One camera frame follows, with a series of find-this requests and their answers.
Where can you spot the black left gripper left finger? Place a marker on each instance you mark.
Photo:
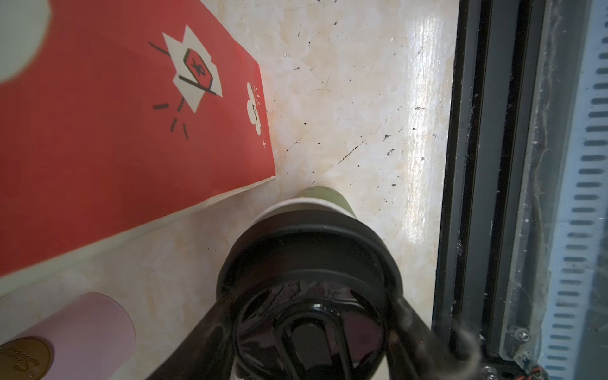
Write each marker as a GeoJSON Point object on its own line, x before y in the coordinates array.
{"type": "Point", "coordinates": [207, 352]}

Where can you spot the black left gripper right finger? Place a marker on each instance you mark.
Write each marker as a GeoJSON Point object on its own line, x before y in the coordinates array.
{"type": "Point", "coordinates": [413, 351]}

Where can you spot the black plastic cup lid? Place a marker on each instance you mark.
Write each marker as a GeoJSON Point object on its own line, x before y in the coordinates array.
{"type": "Point", "coordinates": [309, 296]}

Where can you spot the green paper coffee cup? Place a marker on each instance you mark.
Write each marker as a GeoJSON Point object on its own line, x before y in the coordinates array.
{"type": "Point", "coordinates": [316, 198]}

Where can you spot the red white paper takeout bag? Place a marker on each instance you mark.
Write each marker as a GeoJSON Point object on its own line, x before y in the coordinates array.
{"type": "Point", "coordinates": [118, 117]}

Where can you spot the pink plastic straw holder cup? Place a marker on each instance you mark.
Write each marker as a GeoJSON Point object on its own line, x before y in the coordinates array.
{"type": "Point", "coordinates": [89, 339]}

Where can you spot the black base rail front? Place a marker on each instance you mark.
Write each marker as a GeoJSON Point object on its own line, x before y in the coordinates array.
{"type": "Point", "coordinates": [496, 54]}

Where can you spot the white slotted cable duct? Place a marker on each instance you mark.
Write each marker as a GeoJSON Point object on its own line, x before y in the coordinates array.
{"type": "Point", "coordinates": [574, 330]}

